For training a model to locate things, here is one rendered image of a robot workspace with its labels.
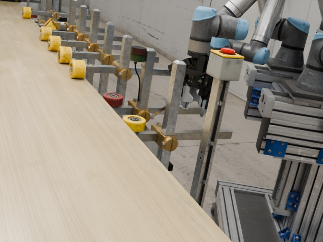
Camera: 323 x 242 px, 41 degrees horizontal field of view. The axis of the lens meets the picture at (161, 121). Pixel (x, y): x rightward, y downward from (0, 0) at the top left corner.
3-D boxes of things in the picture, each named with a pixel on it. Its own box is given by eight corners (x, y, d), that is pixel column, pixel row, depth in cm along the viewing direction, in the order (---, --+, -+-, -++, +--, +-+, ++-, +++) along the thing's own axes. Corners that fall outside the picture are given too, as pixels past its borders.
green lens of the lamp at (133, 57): (141, 58, 169) (142, 53, 168) (147, 62, 164) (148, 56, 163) (127, 57, 166) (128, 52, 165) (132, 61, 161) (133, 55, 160)
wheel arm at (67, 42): (139, 50, 252) (140, 44, 251) (141, 52, 249) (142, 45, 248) (52, 44, 230) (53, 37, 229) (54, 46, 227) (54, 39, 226)
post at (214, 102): (196, 209, 140) (224, 75, 124) (203, 217, 136) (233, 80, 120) (184, 210, 138) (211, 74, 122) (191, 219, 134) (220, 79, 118)
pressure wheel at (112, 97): (116, 117, 180) (119, 91, 176) (122, 125, 173) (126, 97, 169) (97, 117, 176) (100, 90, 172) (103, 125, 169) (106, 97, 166)
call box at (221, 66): (225, 76, 126) (230, 50, 124) (238, 83, 120) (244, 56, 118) (204, 75, 123) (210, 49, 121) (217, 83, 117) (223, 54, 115)
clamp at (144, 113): (137, 111, 184) (139, 100, 182) (149, 123, 173) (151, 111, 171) (125, 111, 181) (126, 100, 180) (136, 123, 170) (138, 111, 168)
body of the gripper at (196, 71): (195, 90, 149) (201, 56, 145) (177, 83, 154) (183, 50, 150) (209, 88, 154) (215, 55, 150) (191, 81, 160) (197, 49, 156)
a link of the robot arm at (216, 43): (233, 37, 182) (224, 38, 176) (228, 62, 186) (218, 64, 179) (217, 33, 186) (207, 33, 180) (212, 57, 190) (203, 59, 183)
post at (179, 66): (160, 183, 162) (182, 59, 146) (164, 188, 160) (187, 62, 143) (152, 184, 161) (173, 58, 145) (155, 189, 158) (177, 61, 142)
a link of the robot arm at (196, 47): (184, 37, 149) (200, 37, 155) (182, 50, 150) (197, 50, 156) (201, 42, 144) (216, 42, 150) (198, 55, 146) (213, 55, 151)
